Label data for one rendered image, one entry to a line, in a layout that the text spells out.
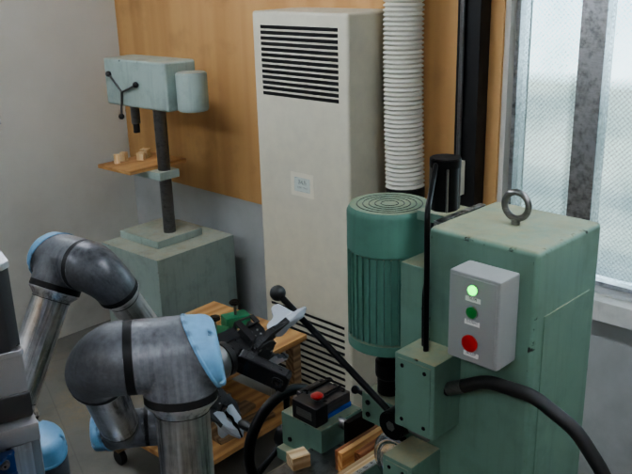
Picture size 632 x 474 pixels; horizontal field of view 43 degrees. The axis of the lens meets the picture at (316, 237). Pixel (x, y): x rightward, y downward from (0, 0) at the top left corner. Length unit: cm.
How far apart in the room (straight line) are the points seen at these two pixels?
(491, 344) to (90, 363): 64
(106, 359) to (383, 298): 62
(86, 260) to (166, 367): 63
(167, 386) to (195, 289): 272
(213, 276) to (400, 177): 129
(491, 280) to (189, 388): 50
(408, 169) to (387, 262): 152
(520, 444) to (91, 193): 356
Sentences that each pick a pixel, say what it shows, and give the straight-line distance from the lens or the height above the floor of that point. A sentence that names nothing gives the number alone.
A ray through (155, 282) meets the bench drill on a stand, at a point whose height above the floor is 59.
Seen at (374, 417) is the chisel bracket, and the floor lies 102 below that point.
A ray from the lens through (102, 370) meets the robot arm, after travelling 124.
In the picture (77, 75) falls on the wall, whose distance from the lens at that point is 458.
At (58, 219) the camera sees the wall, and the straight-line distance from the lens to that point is 462.
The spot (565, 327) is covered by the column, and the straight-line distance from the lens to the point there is 148.
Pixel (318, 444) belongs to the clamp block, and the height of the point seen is 92.
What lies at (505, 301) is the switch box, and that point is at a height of 144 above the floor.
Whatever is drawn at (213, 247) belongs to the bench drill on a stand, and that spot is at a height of 67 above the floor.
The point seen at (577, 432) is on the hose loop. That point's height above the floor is 126.
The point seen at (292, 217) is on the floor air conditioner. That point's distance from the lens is 339.
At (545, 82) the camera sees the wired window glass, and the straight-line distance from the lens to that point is 300.
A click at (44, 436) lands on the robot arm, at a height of 104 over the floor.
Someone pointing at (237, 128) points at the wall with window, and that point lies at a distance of 398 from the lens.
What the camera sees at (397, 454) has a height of 108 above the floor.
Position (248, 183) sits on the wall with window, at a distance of 400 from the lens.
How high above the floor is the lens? 197
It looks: 19 degrees down
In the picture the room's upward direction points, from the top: 2 degrees counter-clockwise
